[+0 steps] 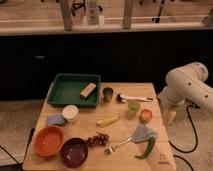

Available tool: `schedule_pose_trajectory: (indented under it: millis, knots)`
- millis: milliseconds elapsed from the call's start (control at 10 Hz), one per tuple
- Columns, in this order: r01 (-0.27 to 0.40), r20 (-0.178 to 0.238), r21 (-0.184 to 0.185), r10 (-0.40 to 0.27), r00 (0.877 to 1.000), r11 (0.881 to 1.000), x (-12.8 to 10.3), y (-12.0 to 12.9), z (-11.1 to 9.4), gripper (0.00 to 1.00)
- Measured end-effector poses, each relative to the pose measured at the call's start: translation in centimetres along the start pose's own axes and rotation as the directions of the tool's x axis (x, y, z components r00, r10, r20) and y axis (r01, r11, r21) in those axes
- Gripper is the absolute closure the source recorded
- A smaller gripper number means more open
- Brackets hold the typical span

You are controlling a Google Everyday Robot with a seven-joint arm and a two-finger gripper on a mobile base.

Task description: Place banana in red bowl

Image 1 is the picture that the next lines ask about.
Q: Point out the green chili pepper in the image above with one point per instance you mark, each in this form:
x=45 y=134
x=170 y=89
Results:
x=151 y=143

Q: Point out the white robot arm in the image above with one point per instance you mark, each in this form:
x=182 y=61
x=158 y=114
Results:
x=185 y=83

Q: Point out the white round container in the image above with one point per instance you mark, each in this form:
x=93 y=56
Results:
x=70 y=113

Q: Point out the blue grey cloth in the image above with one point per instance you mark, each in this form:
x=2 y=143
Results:
x=143 y=133

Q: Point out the wooden block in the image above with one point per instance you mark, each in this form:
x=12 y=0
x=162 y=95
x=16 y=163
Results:
x=87 y=90

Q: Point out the red orange bowl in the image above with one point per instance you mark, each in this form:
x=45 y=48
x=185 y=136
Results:
x=48 y=141

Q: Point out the light green cup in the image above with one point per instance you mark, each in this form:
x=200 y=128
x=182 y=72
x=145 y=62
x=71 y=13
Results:
x=133 y=108

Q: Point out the bunch of red grapes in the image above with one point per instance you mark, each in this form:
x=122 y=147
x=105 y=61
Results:
x=100 y=139

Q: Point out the green plastic tray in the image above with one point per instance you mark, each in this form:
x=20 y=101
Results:
x=66 y=90

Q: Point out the dark purple bowl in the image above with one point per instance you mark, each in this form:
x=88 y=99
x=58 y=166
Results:
x=74 y=152

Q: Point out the left wooden post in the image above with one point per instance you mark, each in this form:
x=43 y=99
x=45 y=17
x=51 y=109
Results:
x=66 y=14

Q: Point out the yellow banana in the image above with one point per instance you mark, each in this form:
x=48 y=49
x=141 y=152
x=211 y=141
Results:
x=107 y=121

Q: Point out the white handled brush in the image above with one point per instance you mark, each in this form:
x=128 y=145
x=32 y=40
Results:
x=122 y=98

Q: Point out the silver fork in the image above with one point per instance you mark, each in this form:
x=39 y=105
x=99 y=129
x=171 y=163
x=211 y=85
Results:
x=113 y=148

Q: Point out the right wooden post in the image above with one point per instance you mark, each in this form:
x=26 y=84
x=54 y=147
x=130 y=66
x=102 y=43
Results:
x=127 y=16

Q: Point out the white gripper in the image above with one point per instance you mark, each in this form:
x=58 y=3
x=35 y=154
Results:
x=169 y=100

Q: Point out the blue sponge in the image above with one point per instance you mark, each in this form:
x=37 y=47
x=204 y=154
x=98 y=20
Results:
x=56 y=119

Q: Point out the wooden post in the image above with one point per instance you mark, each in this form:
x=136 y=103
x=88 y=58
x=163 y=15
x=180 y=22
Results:
x=127 y=16
x=66 y=14

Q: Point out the dark metal cup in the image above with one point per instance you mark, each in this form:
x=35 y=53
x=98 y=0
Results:
x=108 y=94

